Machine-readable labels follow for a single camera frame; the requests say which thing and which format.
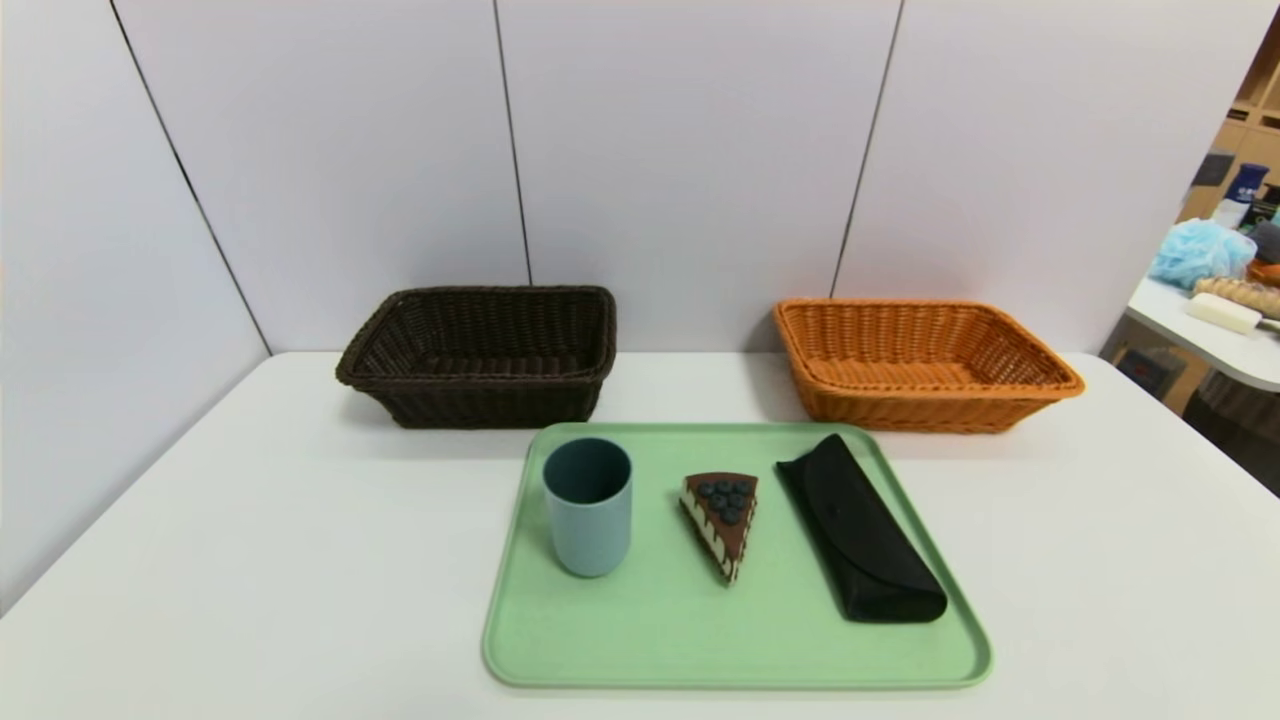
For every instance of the blue-grey plastic cup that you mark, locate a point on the blue-grey plastic cup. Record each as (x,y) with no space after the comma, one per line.
(588,530)

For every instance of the chocolate blueberry cake slice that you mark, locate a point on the chocolate blueberry cake slice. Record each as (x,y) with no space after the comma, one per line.
(725,520)

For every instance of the black glasses case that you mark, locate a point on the black glasses case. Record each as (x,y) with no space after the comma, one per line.
(860,540)

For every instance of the dark brown wicker basket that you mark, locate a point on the dark brown wicker basket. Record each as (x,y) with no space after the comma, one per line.
(500,405)

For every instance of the orange wicker basket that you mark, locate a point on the orange wicker basket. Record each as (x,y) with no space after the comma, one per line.
(900,410)

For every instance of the light green plastic tray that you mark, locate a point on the light green plastic tray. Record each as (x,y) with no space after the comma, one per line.
(640,620)

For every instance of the cardboard box with dark print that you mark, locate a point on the cardboard box with dark print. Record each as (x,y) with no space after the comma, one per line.
(1150,372)

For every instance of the light blue bath sponge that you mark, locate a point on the light blue bath sponge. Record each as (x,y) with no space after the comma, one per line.
(1195,255)

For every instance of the cream white bar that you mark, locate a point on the cream white bar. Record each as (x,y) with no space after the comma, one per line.
(1222,313)

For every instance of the white side table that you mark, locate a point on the white side table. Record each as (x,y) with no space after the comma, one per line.
(1225,350)

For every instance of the beige knobbly wooden brush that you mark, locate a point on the beige knobbly wooden brush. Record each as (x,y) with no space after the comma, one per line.
(1245,293)

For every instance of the dark brown seat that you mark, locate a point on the dark brown seat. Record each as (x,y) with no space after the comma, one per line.
(1245,430)

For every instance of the blue and white bottle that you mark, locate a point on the blue and white bottle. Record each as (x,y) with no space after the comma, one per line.
(1245,190)

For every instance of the orange brown bowl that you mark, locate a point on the orange brown bowl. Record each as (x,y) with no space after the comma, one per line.
(1266,272)

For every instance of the dark grey pouch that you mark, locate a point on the dark grey pouch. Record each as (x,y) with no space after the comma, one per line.
(1268,242)

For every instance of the wooden shelf unit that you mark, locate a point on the wooden shelf unit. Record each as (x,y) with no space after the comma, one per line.
(1255,135)

